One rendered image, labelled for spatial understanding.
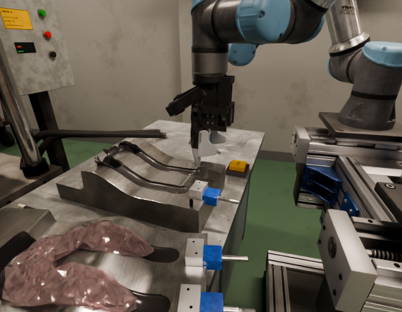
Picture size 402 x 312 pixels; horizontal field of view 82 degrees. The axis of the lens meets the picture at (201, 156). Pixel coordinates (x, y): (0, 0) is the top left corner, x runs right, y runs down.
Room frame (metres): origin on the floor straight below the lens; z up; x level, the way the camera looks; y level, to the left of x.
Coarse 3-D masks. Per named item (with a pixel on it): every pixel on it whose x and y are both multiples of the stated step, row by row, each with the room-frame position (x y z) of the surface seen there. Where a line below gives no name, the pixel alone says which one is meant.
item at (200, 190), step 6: (198, 180) 0.56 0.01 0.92; (192, 186) 0.53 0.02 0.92; (198, 186) 0.53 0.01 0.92; (204, 186) 0.53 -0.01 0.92; (192, 192) 0.51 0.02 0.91; (198, 192) 0.51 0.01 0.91; (204, 192) 0.52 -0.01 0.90; (210, 192) 0.52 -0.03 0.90; (216, 192) 0.52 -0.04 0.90; (198, 198) 0.51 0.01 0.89; (204, 198) 0.51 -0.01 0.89; (210, 198) 0.50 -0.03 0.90; (216, 198) 0.50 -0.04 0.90; (222, 198) 0.51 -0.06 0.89; (228, 198) 0.51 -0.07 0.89; (210, 204) 0.50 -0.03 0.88; (216, 204) 0.50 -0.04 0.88
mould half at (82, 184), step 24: (144, 144) 0.79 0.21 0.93; (96, 168) 0.60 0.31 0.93; (144, 168) 0.66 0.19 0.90; (192, 168) 0.68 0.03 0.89; (216, 168) 0.68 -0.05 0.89; (72, 192) 0.61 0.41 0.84; (96, 192) 0.58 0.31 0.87; (120, 192) 0.55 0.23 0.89; (144, 192) 0.55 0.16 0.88; (144, 216) 0.52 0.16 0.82; (168, 216) 0.49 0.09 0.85; (192, 216) 0.47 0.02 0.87
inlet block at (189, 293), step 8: (184, 288) 0.26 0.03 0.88; (192, 288) 0.26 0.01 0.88; (200, 288) 0.26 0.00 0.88; (184, 296) 0.25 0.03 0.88; (192, 296) 0.25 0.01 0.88; (200, 296) 0.26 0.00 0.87; (208, 296) 0.26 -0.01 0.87; (216, 296) 0.26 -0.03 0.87; (184, 304) 0.24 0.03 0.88; (192, 304) 0.24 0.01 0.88; (200, 304) 0.24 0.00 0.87; (208, 304) 0.24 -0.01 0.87; (216, 304) 0.24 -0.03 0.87
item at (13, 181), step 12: (0, 156) 0.98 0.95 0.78; (12, 156) 0.98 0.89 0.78; (0, 168) 0.87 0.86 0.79; (12, 168) 0.87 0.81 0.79; (60, 168) 0.88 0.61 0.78; (0, 180) 0.77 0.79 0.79; (12, 180) 0.77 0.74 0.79; (24, 180) 0.77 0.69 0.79; (36, 180) 0.78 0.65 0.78; (48, 180) 0.82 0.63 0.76; (0, 192) 0.69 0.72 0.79; (12, 192) 0.69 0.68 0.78; (24, 192) 0.72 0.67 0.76; (0, 204) 0.65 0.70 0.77
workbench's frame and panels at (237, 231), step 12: (252, 168) 0.88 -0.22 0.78; (240, 204) 0.64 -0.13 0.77; (240, 216) 1.01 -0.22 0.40; (240, 228) 1.05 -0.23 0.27; (228, 240) 0.75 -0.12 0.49; (240, 240) 1.10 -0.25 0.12; (228, 252) 0.76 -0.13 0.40; (228, 264) 0.79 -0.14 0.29; (216, 276) 0.58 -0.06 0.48; (228, 276) 0.81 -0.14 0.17; (216, 288) 0.59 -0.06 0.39
